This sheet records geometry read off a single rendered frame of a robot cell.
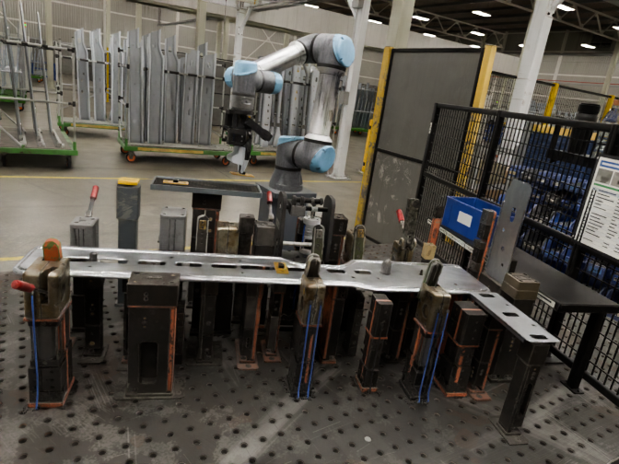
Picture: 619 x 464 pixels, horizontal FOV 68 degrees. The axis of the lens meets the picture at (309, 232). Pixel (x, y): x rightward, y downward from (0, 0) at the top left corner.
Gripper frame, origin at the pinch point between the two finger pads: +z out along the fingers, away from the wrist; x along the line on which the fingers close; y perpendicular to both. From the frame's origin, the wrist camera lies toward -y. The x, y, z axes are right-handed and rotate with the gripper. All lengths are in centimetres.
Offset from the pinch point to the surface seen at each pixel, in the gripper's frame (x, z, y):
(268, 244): 18.7, 21.5, -3.7
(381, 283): 51, 23, -27
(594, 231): 72, 3, -95
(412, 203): 34, 3, -49
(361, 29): -555, -138, -426
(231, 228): 18.3, 15.7, 9.6
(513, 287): 70, 20, -63
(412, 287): 56, 24, -35
